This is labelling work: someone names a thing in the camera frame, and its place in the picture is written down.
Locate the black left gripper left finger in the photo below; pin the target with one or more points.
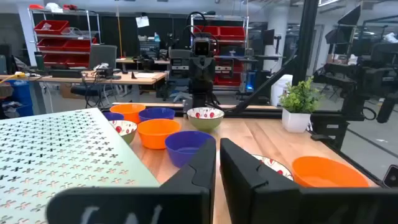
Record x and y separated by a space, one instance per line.
174 205

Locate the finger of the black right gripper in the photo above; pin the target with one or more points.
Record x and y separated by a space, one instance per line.
205 73
199 73

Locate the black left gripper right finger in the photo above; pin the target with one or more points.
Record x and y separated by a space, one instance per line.
255 202

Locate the floral white green mini bowl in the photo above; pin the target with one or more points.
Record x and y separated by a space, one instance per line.
276 166
205 123
126 130

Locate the blue plastic mini bowl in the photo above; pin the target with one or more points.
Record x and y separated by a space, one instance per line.
183 147
112 116
156 114

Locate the orange plastic mini bowl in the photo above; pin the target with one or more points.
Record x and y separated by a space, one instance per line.
158 133
127 113
329 172

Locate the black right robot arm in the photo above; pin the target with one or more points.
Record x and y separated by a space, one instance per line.
199 96

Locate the grey drawer cabinet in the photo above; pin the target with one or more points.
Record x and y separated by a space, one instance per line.
178 67

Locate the red plastic storage bin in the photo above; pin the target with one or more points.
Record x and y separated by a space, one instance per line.
206 31
51 45
51 27
77 45
231 33

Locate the wooden desk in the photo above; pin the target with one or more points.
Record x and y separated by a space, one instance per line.
140 79

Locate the metal shelving unit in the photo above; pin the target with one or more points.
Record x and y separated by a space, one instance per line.
88 28
247 31

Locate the white paper sheet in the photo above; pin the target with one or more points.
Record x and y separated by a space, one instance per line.
142 21

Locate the white bucket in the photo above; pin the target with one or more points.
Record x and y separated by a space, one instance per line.
281 90

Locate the yellow pole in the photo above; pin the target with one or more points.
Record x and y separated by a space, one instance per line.
119 34

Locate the green plant in white pot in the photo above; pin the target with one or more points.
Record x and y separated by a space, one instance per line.
295 123

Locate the grey office chair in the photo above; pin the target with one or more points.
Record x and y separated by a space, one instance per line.
104 56

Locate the black table edge clamp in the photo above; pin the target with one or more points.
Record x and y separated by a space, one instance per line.
321 137

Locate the mint green perforated metal rack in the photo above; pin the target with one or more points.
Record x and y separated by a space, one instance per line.
62 149

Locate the black equipment rig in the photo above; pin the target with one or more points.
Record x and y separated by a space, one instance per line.
357 77

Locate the dark green bottle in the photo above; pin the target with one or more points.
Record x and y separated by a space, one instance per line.
39 60

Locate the black panel lamp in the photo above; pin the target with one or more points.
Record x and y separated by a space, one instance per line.
349 15

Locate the blue plastic bin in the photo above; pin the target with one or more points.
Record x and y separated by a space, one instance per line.
20 91

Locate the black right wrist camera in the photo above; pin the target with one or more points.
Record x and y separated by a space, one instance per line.
202 48

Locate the small black camera box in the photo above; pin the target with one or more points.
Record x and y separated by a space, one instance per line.
391 176

